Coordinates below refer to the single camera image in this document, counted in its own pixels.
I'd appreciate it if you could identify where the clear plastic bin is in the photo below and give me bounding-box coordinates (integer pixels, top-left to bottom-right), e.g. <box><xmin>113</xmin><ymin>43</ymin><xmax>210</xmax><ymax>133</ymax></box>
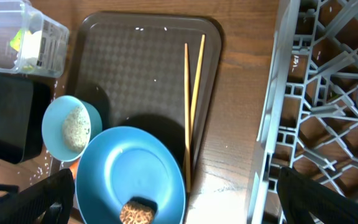
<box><xmin>0</xmin><ymin>1</ymin><xmax>70</xmax><ymax>78</ymax></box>

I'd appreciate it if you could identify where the wooden chopstick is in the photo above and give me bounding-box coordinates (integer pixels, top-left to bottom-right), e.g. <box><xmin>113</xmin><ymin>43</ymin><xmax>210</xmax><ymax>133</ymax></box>
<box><xmin>184</xmin><ymin>43</ymin><xmax>191</xmax><ymax>193</ymax></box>
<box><xmin>183</xmin><ymin>34</ymin><xmax>206</xmax><ymax>169</ymax></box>

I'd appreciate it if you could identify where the grey dishwasher rack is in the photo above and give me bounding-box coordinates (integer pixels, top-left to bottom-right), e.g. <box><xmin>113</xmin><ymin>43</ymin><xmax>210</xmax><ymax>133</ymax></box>
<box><xmin>247</xmin><ymin>0</ymin><xmax>358</xmax><ymax>223</ymax></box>

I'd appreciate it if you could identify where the blue plate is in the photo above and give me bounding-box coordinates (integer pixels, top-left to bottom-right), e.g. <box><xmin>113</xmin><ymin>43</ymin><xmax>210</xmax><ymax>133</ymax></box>
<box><xmin>75</xmin><ymin>126</ymin><xmax>186</xmax><ymax>223</ymax></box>

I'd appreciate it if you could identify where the brown plastic tray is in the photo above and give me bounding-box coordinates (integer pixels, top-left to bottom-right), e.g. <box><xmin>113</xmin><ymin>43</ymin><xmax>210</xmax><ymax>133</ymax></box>
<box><xmin>66</xmin><ymin>12</ymin><xmax>222</xmax><ymax>183</ymax></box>

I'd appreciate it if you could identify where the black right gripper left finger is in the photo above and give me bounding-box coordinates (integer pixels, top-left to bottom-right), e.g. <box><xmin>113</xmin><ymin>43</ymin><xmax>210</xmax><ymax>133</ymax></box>
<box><xmin>0</xmin><ymin>169</ymin><xmax>75</xmax><ymax>224</ymax></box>

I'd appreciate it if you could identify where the orange carrot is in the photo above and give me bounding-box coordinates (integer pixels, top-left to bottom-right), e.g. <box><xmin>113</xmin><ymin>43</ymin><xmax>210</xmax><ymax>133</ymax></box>
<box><xmin>69</xmin><ymin>159</ymin><xmax>80</xmax><ymax>179</ymax></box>

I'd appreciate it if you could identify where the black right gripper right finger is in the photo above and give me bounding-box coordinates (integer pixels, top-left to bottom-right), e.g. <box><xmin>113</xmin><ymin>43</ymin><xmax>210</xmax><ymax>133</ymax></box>
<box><xmin>277</xmin><ymin>167</ymin><xmax>358</xmax><ymax>224</ymax></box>

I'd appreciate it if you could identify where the white paper napkin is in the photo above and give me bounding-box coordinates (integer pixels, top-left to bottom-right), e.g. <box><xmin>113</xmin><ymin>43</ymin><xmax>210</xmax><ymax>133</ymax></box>
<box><xmin>21</xmin><ymin>30</ymin><xmax>42</xmax><ymax>67</ymax></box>

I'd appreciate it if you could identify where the brown noodle clump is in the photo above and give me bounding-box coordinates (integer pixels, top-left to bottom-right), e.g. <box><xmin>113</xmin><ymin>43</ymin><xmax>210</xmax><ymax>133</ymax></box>
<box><xmin>119</xmin><ymin>201</ymin><xmax>155</xmax><ymax>224</ymax></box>

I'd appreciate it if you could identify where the light blue rice bowl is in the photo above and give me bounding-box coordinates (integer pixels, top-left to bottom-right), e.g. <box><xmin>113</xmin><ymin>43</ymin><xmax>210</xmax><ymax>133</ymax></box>
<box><xmin>42</xmin><ymin>95</ymin><xmax>103</xmax><ymax>162</ymax></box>

